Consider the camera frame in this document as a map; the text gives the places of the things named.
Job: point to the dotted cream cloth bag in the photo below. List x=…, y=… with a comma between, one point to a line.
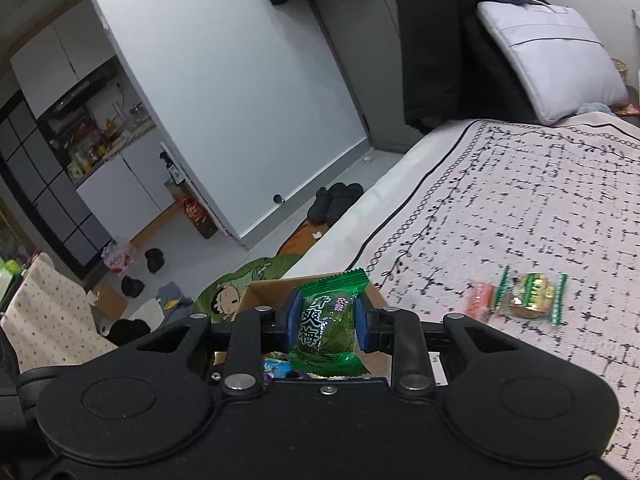
x=50, y=315

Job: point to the white plastic bag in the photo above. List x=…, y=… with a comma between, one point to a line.
x=119, y=257

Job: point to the black cloth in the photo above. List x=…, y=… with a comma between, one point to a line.
x=127, y=330

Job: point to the green cartoon floor mat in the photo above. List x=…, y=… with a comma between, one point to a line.
x=250, y=280

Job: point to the blue snack packet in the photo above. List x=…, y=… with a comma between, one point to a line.
x=277, y=366

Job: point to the black slipper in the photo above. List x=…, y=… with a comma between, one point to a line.
x=320, y=205
x=345, y=200

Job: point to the orange red snack packet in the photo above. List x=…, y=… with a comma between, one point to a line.
x=479, y=300

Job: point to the brown cardboard box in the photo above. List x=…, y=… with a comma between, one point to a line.
x=265, y=292

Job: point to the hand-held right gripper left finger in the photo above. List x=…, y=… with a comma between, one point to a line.
x=293, y=320

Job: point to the black coat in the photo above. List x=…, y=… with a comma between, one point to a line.
x=440, y=60

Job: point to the white kitchen cabinet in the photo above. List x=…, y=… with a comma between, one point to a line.
x=125, y=185

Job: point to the flat cardboard piece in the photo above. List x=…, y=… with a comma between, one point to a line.
x=107, y=300

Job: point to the blue jeans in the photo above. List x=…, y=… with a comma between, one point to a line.
x=172, y=297

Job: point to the black shoe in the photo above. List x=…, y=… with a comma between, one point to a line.
x=132, y=286
x=154, y=259

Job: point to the black door stopper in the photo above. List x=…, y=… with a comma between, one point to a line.
x=276, y=199

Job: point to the wicker basket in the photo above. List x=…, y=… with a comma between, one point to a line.
x=620, y=67

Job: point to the dark panelled partition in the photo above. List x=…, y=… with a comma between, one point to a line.
x=45, y=195

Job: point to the grey door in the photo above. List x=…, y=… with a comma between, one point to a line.
x=360, y=60

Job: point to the green gold candy packet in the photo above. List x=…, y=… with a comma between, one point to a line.
x=532, y=295

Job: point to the light grey pillow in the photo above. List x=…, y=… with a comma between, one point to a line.
x=550, y=55

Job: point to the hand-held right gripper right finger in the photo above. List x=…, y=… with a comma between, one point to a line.
x=363, y=325

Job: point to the kitchen range hood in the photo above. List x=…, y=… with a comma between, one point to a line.
x=80, y=92

